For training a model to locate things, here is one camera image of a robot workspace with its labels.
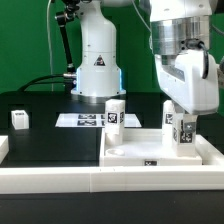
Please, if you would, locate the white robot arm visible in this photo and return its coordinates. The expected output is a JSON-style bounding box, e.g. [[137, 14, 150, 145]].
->
[[62, 0, 224, 115]]

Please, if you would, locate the grey thin cable left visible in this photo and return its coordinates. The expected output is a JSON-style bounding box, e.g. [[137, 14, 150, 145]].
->
[[45, 0, 56, 92]]

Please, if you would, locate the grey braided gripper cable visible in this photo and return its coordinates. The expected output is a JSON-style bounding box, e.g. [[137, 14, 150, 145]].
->
[[209, 23, 224, 68]]

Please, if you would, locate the black cable bundle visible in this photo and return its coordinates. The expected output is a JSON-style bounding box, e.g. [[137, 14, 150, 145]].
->
[[17, 73, 78, 93]]

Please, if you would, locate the grey thin cable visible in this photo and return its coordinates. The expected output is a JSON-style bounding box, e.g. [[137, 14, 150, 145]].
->
[[131, 0, 153, 33], [45, 0, 56, 92]]

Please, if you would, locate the white U-shaped obstacle fence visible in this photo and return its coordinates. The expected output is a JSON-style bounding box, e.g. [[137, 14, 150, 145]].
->
[[0, 137, 224, 194]]

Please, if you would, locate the white square table top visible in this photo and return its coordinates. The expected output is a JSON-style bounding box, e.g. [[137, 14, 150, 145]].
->
[[99, 128, 202, 167]]

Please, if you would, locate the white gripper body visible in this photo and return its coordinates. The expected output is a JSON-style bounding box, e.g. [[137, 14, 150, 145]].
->
[[154, 39, 219, 115]]

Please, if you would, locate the grey thin cable right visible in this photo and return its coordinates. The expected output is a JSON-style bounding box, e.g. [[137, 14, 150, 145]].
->
[[131, 0, 153, 33]]

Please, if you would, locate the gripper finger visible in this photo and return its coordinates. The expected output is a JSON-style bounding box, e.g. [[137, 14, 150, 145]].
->
[[182, 114, 197, 133]]

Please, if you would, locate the white sheet with tag markers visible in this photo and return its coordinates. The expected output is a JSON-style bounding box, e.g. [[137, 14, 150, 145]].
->
[[55, 113, 141, 128]]

